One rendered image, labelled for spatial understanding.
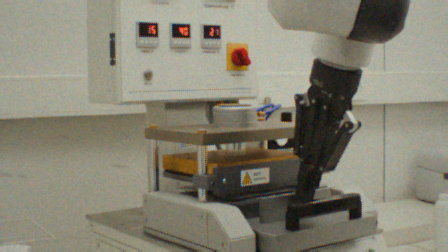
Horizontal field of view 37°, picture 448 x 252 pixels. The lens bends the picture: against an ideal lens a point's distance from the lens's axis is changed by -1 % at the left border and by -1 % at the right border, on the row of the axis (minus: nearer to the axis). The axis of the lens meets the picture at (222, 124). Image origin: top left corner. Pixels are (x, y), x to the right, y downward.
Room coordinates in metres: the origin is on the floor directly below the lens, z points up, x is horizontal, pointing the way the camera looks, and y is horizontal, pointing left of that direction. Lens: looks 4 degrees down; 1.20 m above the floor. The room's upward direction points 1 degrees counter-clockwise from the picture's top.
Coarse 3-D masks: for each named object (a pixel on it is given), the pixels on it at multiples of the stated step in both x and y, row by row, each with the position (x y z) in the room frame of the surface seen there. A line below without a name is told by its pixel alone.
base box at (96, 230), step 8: (96, 224) 1.28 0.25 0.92; (96, 232) 1.28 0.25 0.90; (104, 232) 1.25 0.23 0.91; (112, 232) 1.22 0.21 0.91; (120, 232) 1.20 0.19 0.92; (96, 240) 1.28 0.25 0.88; (104, 240) 1.25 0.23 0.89; (112, 240) 1.22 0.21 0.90; (120, 240) 1.20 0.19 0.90; (128, 240) 1.17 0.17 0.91; (136, 240) 1.15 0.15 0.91; (96, 248) 1.28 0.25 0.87; (104, 248) 1.25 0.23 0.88; (112, 248) 1.22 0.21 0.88; (120, 248) 1.20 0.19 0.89; (128, 248) 1.17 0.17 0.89; (136, 248) 1.15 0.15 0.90; (144, 248) 1.13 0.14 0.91; (152, 248) 1.11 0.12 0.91; (160, 248) 1.09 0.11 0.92; (384, 248) 1.13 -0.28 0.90
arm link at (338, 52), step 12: (324, 36) 0.96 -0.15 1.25; (336, 36) 0.95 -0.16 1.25; (312, 48) 0.99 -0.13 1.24; (324, 48) 0.96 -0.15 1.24; (336, 48) 0.95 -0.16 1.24; (348, 48) 0.95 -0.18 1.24; (360, 48) 0.95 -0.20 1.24; (372, 48) 0.97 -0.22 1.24; (324, 60) 0.98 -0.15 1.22; (336, 60) 0.95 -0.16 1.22; (348, 60) 0.95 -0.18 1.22; (360, 60) 0.96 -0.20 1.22
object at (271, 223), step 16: (320, 192) 1.10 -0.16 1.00; (272, 208) 1.03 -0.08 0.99; (256, 224) 1.02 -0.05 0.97; (272, 224) 1.02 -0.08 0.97; (304, 224) 1.01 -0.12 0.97; (320, 224) 1.01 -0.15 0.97; (336, 224) 1.02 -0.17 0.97; (352, 224) 1.04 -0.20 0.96; (368, 224) 1.06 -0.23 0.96; (256, 240) 0.98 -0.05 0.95; (272, 240) 0.95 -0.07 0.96; (288, 240) 0.96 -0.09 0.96; (304, 240) 0.98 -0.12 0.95; (320, 240) 1.00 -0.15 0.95; (336, 240) 1.02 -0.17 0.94
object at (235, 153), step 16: (240, 144) 1.18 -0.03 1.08; (176, 160) 1.17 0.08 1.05; (192, 160) 1.13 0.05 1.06; (208, 160) 1.12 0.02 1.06; (224, 160) 1.11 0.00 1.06; (240, 160) 1.11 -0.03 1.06; (256, 160) 1.12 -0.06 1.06; (272, 160) 1.14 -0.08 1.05; (176, 176) 1.17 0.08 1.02; (192, 176) 1.13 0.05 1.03
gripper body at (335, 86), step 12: (312, 72) 0.99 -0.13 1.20; (324, 72) 0.97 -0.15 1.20; (336, 72) 0.96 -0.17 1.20; (348, 72) 0.97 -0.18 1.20; (360, 72) 0.98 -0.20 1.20; (312, 84) 0.99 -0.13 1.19; (324, 84) 0.97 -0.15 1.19; (336, 84) 0.97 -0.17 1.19; (348, 84) 0.97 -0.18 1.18; (312, 96) 1.03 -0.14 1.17; (324, 96) 1.01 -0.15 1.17; (336, 96) 0.99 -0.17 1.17; (348, 96) 0.98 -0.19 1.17; (336, 108) 0.99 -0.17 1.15; (336, 120) 0.99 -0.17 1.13
